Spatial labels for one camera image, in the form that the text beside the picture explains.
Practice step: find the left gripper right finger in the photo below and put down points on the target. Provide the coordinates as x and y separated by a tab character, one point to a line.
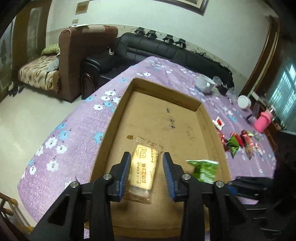
173	174

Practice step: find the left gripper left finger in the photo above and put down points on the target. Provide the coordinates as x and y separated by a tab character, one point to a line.
119	178

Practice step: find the green snack bag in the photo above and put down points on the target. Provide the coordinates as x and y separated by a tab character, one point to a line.
204	170

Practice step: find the yellow biscuit packet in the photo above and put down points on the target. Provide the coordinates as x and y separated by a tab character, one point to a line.
143	167

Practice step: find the pink white snack bag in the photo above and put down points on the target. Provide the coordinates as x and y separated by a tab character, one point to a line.
248	143

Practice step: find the cardboard tray box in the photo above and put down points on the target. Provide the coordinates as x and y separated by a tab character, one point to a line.
174	123

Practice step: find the purple floral tablecloth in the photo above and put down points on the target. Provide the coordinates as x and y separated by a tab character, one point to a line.
68	153

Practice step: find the red white snack packet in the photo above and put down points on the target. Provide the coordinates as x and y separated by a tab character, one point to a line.
219	124

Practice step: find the pink knitted bottle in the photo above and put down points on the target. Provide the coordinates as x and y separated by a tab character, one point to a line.
263	121

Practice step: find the black phone stand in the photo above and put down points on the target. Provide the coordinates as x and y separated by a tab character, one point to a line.
254	112

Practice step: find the white round container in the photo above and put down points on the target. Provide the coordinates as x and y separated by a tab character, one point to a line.
244	102

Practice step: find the white mug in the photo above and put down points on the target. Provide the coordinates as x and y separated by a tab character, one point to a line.
204	83

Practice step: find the black small cup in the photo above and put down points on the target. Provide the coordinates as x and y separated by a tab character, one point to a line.
223	89

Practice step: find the clear plastic bottle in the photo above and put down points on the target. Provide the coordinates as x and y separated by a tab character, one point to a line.
217	80

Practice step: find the brown armchair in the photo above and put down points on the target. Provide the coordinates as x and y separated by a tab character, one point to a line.
58	74

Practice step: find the black leather sofa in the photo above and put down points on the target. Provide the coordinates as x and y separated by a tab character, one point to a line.
129	49

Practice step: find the framed wall painting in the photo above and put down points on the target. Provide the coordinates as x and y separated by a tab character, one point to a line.
197	6

